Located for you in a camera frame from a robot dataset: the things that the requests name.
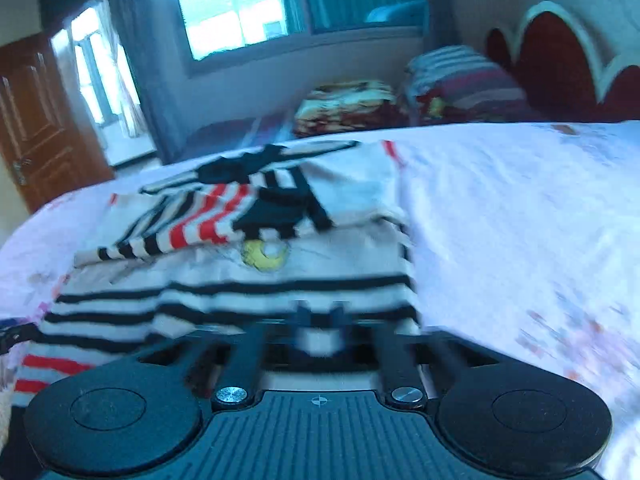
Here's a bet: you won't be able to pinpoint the white floral bed sheet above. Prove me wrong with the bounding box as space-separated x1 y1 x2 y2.
1 122 639 479

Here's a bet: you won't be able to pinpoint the balcony side window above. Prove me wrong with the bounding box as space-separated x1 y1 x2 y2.
52 0 156 170

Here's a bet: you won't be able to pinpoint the striped knit sweater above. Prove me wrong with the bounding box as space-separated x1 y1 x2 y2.
13 140 420 408

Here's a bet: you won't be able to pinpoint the large bedroom window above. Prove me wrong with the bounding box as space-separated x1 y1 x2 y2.
167 0 432 64

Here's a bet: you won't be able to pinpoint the floral folded blanket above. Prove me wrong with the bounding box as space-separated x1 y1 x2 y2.
293 79 408 138

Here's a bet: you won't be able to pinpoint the brown wooden door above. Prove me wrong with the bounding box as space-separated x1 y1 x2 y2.
1 32 114 212

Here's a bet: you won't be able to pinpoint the striped folded blanket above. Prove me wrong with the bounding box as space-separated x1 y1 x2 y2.
401 46 544 126

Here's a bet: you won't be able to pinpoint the grey curtain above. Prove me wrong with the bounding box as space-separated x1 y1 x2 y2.
107 0 183 164

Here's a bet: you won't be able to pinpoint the red white bed headboard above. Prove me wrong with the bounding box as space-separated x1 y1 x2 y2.
485 1 639 122

